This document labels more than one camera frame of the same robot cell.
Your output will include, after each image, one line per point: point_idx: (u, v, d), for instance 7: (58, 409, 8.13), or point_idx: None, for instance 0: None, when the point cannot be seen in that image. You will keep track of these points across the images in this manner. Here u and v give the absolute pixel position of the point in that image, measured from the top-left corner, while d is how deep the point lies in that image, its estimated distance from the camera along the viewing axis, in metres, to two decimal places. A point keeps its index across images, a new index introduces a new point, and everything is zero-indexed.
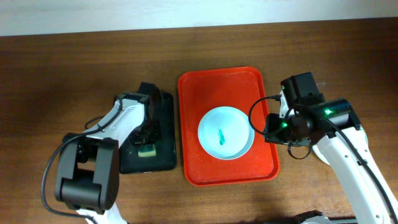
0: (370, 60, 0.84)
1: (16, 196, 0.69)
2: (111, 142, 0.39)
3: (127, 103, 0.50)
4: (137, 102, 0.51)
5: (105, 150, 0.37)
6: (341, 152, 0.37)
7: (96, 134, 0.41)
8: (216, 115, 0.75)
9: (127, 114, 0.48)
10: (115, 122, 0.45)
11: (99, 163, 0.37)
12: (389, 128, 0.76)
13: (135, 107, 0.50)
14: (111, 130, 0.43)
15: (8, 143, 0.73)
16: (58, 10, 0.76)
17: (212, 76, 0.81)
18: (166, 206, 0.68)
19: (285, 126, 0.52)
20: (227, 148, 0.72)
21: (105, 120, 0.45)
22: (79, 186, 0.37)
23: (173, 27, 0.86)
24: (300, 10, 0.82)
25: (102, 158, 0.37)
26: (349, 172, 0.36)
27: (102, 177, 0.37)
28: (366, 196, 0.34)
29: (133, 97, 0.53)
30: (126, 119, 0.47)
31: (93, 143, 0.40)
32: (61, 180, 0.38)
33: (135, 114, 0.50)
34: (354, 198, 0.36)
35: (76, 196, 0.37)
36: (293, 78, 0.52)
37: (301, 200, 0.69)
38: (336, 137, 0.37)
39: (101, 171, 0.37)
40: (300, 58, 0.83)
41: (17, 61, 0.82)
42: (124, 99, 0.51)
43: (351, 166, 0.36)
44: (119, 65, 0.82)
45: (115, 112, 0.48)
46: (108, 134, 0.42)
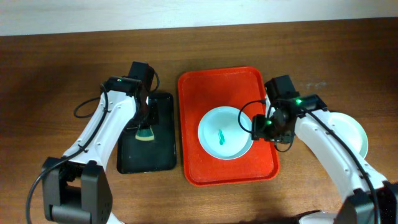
0: (370, 60, 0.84)
1: (16, 196, 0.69)
2: (95, 167, 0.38)
3: (114, 100, 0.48)
4: (126, 95, 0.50)
5: (88, 179, 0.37)
6: (312, 127, 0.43)
7: (80, 156, 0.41)
8: (216, 115, 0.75)
9: (114, 116, 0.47)
10: (99, 135, 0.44)
11: (84, 191, 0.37)
12: (389, 127, 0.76)
13: (124, 104, 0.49)
14: (96, 147, 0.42)
15: (8, 142, 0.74)
16: (59, 10, 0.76)
17: (211, 76, 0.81)
18: (166, 206, 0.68)
19: (269, 123, 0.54)
20: (227, 148, 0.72)
21: (86, 134, 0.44)
22: (68, 210, 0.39)
23: (173, 27, 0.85)
24: (300, 9, 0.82)
25: (86, 187, 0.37)
26: (321, 141, 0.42)
27: (90, 203, 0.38)
28: (335, 156, 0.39)
29: (122, 86, 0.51)
30: (112, 122, 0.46)
31: (77, 165, 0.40)
32: (49, 205, 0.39)
33: (122, 113, 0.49)
34: (328, 161, 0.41)
35: (66, 219, 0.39)
36: (273, 79, 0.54)
37: (301, 200, 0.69)
38: (306, 117, 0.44)
39: (87, 198, 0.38)
40: (300, 58, 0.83)
41: (18, 61, 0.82)
42: (110, 93, 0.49)
43: (321, 135, 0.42)
44: (119, 65, 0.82)
45: (102, 113, 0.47)
46: (91, 155, 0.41)
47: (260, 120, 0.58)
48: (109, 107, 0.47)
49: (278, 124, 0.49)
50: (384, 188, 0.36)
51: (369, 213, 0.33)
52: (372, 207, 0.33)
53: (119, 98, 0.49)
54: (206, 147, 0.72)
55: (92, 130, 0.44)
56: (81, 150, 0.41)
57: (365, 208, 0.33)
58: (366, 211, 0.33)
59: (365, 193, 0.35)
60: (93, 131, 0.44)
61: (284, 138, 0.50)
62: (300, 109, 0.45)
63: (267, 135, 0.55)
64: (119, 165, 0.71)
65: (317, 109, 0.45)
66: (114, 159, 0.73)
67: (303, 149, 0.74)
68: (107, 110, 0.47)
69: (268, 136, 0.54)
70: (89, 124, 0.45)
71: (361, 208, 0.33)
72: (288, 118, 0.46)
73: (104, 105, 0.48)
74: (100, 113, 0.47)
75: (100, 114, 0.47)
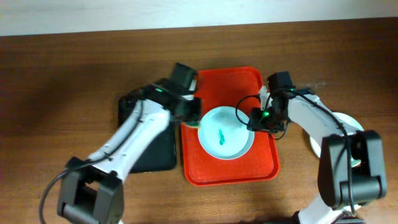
0: (370, 61, 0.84)
1: (15, 196, 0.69)
2: (114, 180, 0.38)
3: (148, 111, 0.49)
4: (161, 107, 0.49)
5: (104, 190, 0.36)
6: (298, 102, 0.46)
7: (104, 162, 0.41)
8: (216, 115, 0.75)
9: (145, 127, 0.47)
10: (127, 146, 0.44)
11: (99, 200, 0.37)
12: (389, 127, 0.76)
13: (157, 117, 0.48)
14: (120, 157, 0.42)
15: (8, 142, 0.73)
16: (58, 10, 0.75)
17: (212, 76, 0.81)
18: (166, 206, 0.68)
19: (267, 114, 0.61)
20: (227, 148, 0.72)
21: (116, 141, 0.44)
22: (79, 213, 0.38)
23: (173, 27, 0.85)
24: (301, 10, 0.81)
25: (101, 196, 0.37)
26: (305, 111, 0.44)
27: (100, 213, 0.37)
28: (317, 118, 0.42)
29: (160, 98, 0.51)
30: (142, 135, 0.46)
31: (97, 172, 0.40)
32: (62, 202, 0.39)
33: (153, 126, 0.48)
34: (311, 126, 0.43)
35: (76, 220, 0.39)
36: (274, 74, 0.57)
37: (301, 200, 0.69)
38: (296, 98, 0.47)
39: (99, 208, 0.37)
40: (300, 58, 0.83)
41: (17, 61, 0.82)
42: (147, 102, 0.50)
43: (306, 107, 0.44)
44: (119, 66, 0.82)
45: (134, 123, 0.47)
46: (114, 165, 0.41)
47: (259, 112, 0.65)
48: (142, 118, 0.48)
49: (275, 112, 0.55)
50: (356, 132, 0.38)
51: (342, 151, 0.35)
52: (341, 147, 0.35)
53: (154, 110, 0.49)
54: (205, 145, 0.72)
55: (122, 138, 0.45)
56: (106, 157, 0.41)
57: (338, 146, 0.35)
58: (339, 149, 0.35)
59: (340, 136, 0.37)
60: (123, 139, 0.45)
61: (278, 127, 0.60)
62: (291, 94, 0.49)
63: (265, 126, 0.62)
64: None
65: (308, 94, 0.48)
66: None
67: (304, 149, 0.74)
68: (139, 121, 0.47)
69: (265, 126, 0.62)
70: (120, 132, 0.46)
71: (334, 146, 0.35)
72: (283, 106, 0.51)
73: (137, 115, 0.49)
74: (133, 122, 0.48)
75: (132, 122, 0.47)
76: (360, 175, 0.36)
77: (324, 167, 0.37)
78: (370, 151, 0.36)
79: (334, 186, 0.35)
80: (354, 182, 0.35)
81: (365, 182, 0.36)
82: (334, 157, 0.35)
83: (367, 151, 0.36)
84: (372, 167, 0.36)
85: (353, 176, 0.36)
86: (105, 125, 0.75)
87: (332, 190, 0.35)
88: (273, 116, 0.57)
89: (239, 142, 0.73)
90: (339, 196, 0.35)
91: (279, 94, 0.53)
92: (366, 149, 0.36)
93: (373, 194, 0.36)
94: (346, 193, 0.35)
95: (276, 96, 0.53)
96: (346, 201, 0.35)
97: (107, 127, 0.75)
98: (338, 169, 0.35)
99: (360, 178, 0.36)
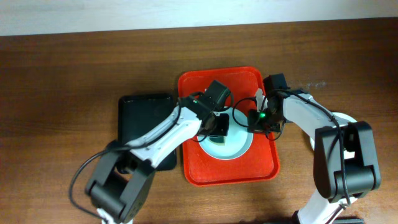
0: (370, 61, 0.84)
1: (16, 196, 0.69)
2: (148, 167, 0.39)
3: (185, 116, 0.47)
4: (196, 116, 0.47)
5: (140, 175, 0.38)
6: (293, 101, 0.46)
7: (140, 152, 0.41)
8: None
9: (181, 130, 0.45)
10: (162, 141, 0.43)
11: (130, 182, 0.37)
12: (389, 127, 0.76)
13: (192, 123, 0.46)
14: (156, 150, 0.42)
15: (9, 142, 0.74)
16: (58, 10, 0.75)
17: (211, 76, 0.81)
18: (166, 206, 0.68)
19: (262, 116, 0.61)
20: (227, 147, 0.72)
21: (153, 134, 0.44)
22: (106, 194, 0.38)
23: (173, 27, 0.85)
24: (301, 10, 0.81)
25: (135, 178, 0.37)
26: (298, 107, 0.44)
27: (129, 196, 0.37)
28: (310, 112, 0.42)
29: (196, 107, 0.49)
30: (177, 136, 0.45)
31: (133, 158, 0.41)
32: (92, 181, 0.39)
33: (187, 132, 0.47)
34: (305, 121, 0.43)
35: (101, 202, 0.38)
36: (269, 77, 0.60)
37: (301, 200, 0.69)
38: (290, 98, 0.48)
39: (129, 191, 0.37)
40: (300, 58, 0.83)
41: (18, 61, 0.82)
42: (183, 107, 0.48)
43: (300, 103, 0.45)
44: (119, 66, 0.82)
45: (170, 123, 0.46)
46: (149, 154, 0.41)
47: (256, 114, 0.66)
48: (178, 121, 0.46)
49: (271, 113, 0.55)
50: (347, 124, 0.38)
51: (334, 142, 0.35)
52: (334, 136, 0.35)
53: (192, 116, 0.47)
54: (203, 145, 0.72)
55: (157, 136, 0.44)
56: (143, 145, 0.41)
57: (331, 137, 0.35)
58: (331, 140, 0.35)
59: (333, 127, 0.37)
60: (157, 137, 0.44)
61: (275, 129, 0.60)
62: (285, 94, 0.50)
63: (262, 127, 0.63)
64: None
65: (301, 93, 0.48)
66: None
67: (304, 149, 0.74)
68: (175, 122, 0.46)
69: (262, 127, 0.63)
70: (159, 127, 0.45)
71: (327, 137, 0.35)
72: (278, 106, 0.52)
73: (173, 117, 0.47)
74: (168, 123, 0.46)
75: (168, 124, 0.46)
76: (354, 166, 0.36)
77: (319, 158, 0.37)
78: (362, 142, 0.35)
79: (329, 177, 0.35)
80: (349, 173, 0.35)
81: (360, 173, 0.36)
82: (327, 147, 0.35)
83: (360, 142, 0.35)
84: (365, 158, 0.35)
85: (347, 167, 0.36)
86: (105, 125, 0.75)
87: (326, 181, 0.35)
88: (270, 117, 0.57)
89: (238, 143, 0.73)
90: (334, 188, 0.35)
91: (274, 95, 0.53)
92: (359, 140, 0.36)
93: (367, 185, 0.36)
94: (340, 184, 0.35)
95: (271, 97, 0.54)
96: (342, 193, 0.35)
97: (108, 127, 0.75)
98: (332, 160, 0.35)
99: (354, 169, 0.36)
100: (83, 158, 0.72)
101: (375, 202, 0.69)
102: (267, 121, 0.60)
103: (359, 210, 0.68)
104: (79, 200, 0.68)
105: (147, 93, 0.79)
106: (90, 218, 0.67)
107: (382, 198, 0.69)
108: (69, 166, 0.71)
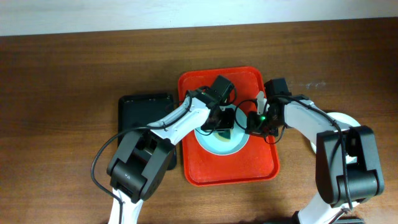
0: (370, 61, 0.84)
1: (16, 196, 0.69)
2: (169, 144, 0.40)
3: (196, 104, 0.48)
4: (205, 105, 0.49)
5: (161, 153, 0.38)
6: (295, 106, 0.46)
7: (159, 133, 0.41)
8: None
9: (193, 117, 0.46)
10: (178, 124, 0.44)
11: (152, 160, 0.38)
12: (389, 127, 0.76)
13: (203, 111, 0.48)
14: (174, 132, 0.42)
15: (9, 142, 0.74)
16: (58, 10, 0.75)
17: (211, 76, 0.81)
18: (165, 206, 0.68)
19: (263, 119, 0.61)
20: (226, 147, 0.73)
21: (170, 117, 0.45)
22: (127, 172, 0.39)
23: (173, 27, 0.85)
24: (301, 10, 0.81)
25: (157, 157, 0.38)
26: (300, 112, 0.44)
27: (151, 174, 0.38)
28: (311, 117, 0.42)
29: (204, 98, 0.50)
30: (189, 122, 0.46)
31: (153, 138, 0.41)
32: (115, 160, 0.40)
33: (198, 119, 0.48)
34: (306, 125, 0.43)
35: (122, 180, 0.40)
36: (272, 81, 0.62)
37: (301, 200, 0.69)
38: (290, 104, 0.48)
39: (150, 168, 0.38)
40: (300, 58, 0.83)
41: (18, 61, 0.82)
42: (194, 98, 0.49)
43: (301, 109, 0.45)
44: (119, 66, 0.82)
45: (183, 111, 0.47)
46: (168, 134, 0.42)
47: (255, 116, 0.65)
48: (191, 108, 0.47)
49: (271, 118, 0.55)
50: (349, 129, 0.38)
51: (336, 145, 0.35)
52: (337, 139, 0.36)
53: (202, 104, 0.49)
54: (203, 144, 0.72)
55: (173, 119, 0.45)
56: (163, 127, 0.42)
57: (333, 141, 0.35)
58: (334, 144, 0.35)
59: (334, 131, 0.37)
60: (173, 120, 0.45)
61: (273, 132, 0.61)
62: (286, 100, 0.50)
63: (260, 129, 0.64)
64: None
65: (302, 99, 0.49)
66: None
67: (304, 149, 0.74)
68: (188, 109, 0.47)
69: (260, 130, 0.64)
70: (173, 112, 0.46)
71: (329, 140, 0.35)
72: (279, 113, 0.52)
73: (186, 104, 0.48)
74: (181, 110, 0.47)
75: (181, 111, 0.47)
76: (356, 172, 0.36)
77: (321, 162, 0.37)
78: (365, 147, 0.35)
79: (331, 182, 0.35)
80: (351, 179, 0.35)
81: (363, 179, 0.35)
82: (329, 152, 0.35)
83: (363, 147, 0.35)
84: (369, 162, 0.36)
85: (350, 172, 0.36)
86: (105, 124, 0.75)
87: (329, 186, 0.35)
88: (269, 121, 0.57)
89: (232, 142, 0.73)
90: (337, 193, 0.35)
91: (276, 101, 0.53)
92: (361, 144, 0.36)
93: (370, 190, 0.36)
94: (342, 190, 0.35)
95: (273, 102, 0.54)
96: (344, 198, 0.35)
97: (108, 127, 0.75)
98: (334, 164, 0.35)
99: (357, 175, 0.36)
100: (83, 159, 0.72)
101: (375, 202, 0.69)
102: (266, 124, 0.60)
103: (359, 210, 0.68)
104: (79, 200, 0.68)
105: (147, 93, 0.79)
106: (90, 218, 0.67)
107: (382, 198, 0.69)
108: (68, 167, 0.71)
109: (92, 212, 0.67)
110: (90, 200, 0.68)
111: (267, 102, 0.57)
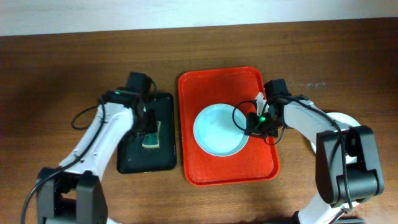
0: (370, 61, 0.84)
1: (16, 196, 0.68)
2: (91, 177, 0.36)
3: (111, 112, 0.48)
4: (124, 106, 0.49)
5: (84, 190, 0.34)
6: (294, 106, 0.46)
7: (75, 168, 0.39)
8: (213, 114, 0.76)
9: (111, 127, 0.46)
10: (96, 146, 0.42)
11: (79, 203, 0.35)
12: (388, 127, 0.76)
13: (122, 113, 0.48)
14: (92, 157, 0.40)
15: (9, 142, 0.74)
16: (59, 11, 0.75)
17: (211, 76, 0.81)
18: (165, 206, 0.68)
19: (263, 120, 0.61)
20: (225, 145, 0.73)
21: (83, 144, 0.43)
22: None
23: (173, 27, 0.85)
24: (301, 10, 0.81)
25: (82, 198, 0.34)
26: (299, 112, 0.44)
27: (86, 217, 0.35)
28: (310, 117, 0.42)
29: (120, 98, 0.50)
30: (110, 133, 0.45)
31: (72, 176, 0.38)
32: (41, 218, 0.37)
33: (120, 124, 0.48)
34: (305, 125, 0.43)
35: None
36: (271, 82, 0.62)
37: (301, 200, 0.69)
38: (290, 104, 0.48)
39: (82, 207, 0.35)
40: (300, 58, 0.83)
41: (18, 61, 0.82)
42: (107, 103, 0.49)
43: (301, 109, 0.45)
44: (119, 66, 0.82)
45: (99, 124, 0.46)
46: (87, 165, 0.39)
47: (255, 117, 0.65)
48: (106, 119, 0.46)
49: (271, 118, 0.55)
50: (349, 129, 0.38)
51: (336, 145, 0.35)
52: (337, 140, 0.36)
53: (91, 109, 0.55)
54: (213, 154, 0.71)
55: (90, 142, 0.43)
56: (77, 160, 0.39)
57: (333, 141, 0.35)
58: (333, 144, 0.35)
59: (334, 132, 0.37)
60: (89, 142, 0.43)
61: (273, 133, 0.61)
62: (286, 100, 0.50)
63: (260, 130, 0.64)
64: (118, 165, 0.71)
65: (302, 99, 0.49)
66: (114, 159, 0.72)
67: (304, 149, 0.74)
68: (103, 121, 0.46)
69: (260, 130, 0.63)
70: (87, 135, 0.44)
71: (329, 140, 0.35)
72: (279, 113, 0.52)
73: (101, 116, 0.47)
74: (97, 124, 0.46)
75: (96, 125, 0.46)
76: (356, 170, 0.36)
77: (321, 163, 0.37)
78: (364, 147, 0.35)
79: (331, 182, 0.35)
80: (351, 178, 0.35)
81: (362, 179, 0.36)
82: (329, 152, 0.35)
83: (363, 147, 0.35)
84: (369, 162, 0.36)
85: (350, 172, 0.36)
86: None
87: (329, 186, 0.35)
88: (269, 121, 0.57)
89: (232, 144, 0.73)
90: (337, 193, 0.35)
91: (276, 102, 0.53)
92: (360, 144, 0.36)
93: (370, 190, 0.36)
94: (342, 190, 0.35)
95: (273, 103, 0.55)
96: (344, 198, 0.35)
97: None
98: (334, 164, 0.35)
99: (356, 175, 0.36)
100: None
101: (375, 202, 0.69)
102: (266, 125, 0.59)
103: (359, 210, 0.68)
104: None
105: None
106: None
107: (382, 198, 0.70)
108: None
109: None
110: None
111: (267, 102, 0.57)
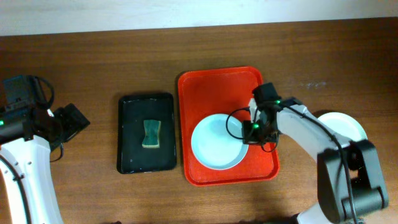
0: (370, 61, 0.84)
1: None
2: None
3: None
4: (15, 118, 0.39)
5: None
6: (287, 114, 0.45)
7: None
8: (208, 121, 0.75)
9: None
10: None
11: None
12: (389, 127, 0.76)
13: None
14: None
15: None
16: (58, 11, 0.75)
17: (211, 76, 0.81)
18: (165, 206, 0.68)
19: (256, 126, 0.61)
20: (222, 154, 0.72)
21: None
22: None
23: (173, 27, 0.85)
24: (301, 10, 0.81)
25: None
26: (294, 122, 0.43)
27: None
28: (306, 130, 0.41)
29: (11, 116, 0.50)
30: None
31: None
32: None
33: None
34: (302, 137, 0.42)
35: None
36: None
37: (301, 200, 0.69)
38: (283, 111, 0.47)
39: None
40: (300, 58, 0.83)
41: (17, 61, 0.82)
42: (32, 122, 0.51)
43: (295, 119, 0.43)
44: (119, 66, 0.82)
45: None
46: None
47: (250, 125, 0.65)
48: None
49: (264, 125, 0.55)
50: (348, 144, 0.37)
51: (338, 166, 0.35)
52: (338, 161, 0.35)
53: (22, 152, 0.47)
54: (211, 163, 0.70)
55: None
56: None
57: (334, 162, 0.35)
58: (335, 165, 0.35)
59: (335, 150, 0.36)
60: None
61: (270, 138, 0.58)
62: (278, 106, 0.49)
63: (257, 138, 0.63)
64: (118, 165, 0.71)
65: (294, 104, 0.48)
66: (114, 159, 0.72)
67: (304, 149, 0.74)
68: None
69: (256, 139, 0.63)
70: None
71: (331, 163, 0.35)
72: (271, 119, 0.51)
73: None
74: None
75: None
76: (359, 187, 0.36)
77: (323, 184, 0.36)
78: (367, 164, 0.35)
79: (336, 203, 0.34)
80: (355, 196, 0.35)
81: (366, 195, 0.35)
82: (331, 174, 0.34)
83: (365, 164, 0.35)
84: (371, 177, 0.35)
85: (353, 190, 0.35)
86: (105, 125, 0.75)
87: (334, 206, 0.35)
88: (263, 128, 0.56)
89: (232, 152, 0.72)
90: (343, 213, 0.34)
91: (267, 107, 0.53)
92: (362, 161, 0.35)
93: (375, 205, 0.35)
94: (348, 209, 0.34)
95: (263, 108, 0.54)
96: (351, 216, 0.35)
97: (108, 127, 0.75)
98: (336, 185, 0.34)
99: (359, 191, 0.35)
100: (83, 159, 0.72)
101: None
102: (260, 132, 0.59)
103: None
104: (79, 200, 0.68)
105: (147, 93, 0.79)
106: (91, 218, 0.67)
107: None
108: (69, 166, 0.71)
109: (94, 211, 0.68)
110: (91, 200, 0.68)
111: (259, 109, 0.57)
